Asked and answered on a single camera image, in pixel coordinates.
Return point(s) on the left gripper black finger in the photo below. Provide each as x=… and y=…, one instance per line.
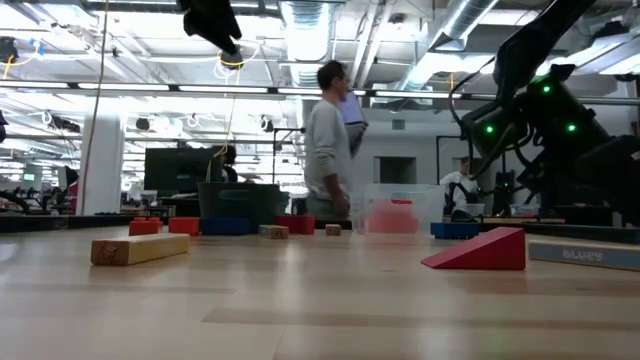
x=212, y=22

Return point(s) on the large orange toy brick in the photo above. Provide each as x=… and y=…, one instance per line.
x=184, y=226

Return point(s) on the plain wooden block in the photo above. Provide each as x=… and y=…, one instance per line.
x=333, y=229
x=140, y=248
x=273, y=232

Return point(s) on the red arch block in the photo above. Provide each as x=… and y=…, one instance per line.
x=297, y=224

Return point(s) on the red wedge block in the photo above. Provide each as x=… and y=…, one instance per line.
x=487, y=252

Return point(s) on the wooden block with blue print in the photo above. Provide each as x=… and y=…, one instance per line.
x=585, y=255

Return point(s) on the black background robot arm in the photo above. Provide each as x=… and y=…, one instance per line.
x=505, y=190

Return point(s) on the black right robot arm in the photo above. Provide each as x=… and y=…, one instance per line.
x=575, y=140

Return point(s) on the long ceiling light strip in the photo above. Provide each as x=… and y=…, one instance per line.
x=200, y=91

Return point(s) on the person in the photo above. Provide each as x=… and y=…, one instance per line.
x=455, y=182
x=327, y=150
x=229, y=165

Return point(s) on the black monitor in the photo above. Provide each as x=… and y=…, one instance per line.
x=177, y=170

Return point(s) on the pale blue tablet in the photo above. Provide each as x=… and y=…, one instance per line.
x=350, y=107

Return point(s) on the white pillar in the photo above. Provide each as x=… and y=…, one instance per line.
x=102, y=160

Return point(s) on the teal plastic bin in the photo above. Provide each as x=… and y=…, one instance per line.
x=260, y=200

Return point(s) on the silver ventilation duct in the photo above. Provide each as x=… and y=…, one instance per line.
x=305, y=40
x=450, y=25

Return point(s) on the black stand frame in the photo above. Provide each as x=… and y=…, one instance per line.
x=287, y=129
x=437, y=160

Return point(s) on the black table frame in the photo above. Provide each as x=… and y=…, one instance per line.
x=50, y=220

